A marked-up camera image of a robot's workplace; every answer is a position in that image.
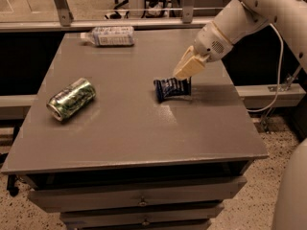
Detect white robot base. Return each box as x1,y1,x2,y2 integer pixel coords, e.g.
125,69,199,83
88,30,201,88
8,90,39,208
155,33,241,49
272,138,307,230

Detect grey metal railing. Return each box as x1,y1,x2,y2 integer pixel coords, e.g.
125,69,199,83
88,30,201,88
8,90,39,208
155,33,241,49
0,16,213,33

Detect green soda can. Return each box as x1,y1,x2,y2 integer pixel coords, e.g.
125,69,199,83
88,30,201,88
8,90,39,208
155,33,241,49
46,78,96,122

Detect metal rail bracket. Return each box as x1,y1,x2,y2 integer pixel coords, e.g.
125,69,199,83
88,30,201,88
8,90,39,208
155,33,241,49
181,0,195,23
54,0,74,27

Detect top grey drawer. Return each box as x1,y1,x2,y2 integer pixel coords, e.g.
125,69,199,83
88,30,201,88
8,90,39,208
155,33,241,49
29,176,247,213

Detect clear plastic water bottle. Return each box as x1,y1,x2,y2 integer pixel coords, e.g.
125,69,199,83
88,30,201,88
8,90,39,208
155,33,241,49
81,26,134,46

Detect grey drawer cabinet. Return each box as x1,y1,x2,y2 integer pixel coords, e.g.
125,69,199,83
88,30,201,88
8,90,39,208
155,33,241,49
2,30,267,230

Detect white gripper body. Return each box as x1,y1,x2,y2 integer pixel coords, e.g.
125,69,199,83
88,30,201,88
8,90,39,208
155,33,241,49
194,22,233,62

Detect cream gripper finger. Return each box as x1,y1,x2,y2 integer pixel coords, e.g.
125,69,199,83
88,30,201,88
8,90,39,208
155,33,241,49
176,56,208,80
173,46,195,78

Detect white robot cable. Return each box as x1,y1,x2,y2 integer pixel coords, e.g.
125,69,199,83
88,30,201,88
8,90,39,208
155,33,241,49
247,23,285,114

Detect right metal rail bracket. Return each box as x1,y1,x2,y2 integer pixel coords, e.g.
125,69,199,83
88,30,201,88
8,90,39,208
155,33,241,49
181,0,195,23

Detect left metal rail bracket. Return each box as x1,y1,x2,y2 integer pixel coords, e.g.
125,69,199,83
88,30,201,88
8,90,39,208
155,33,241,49
54,0,74,27

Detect grey drawer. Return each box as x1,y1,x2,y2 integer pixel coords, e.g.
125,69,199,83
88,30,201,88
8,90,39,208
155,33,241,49
60,202,224,228
29,176,247,213

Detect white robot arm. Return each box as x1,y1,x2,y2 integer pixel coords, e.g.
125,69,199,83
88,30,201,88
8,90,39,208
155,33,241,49
173,0,307,80

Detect blue rxbar blueberry wrapper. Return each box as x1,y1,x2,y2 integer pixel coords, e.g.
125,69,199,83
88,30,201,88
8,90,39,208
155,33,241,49
153,78,191,103

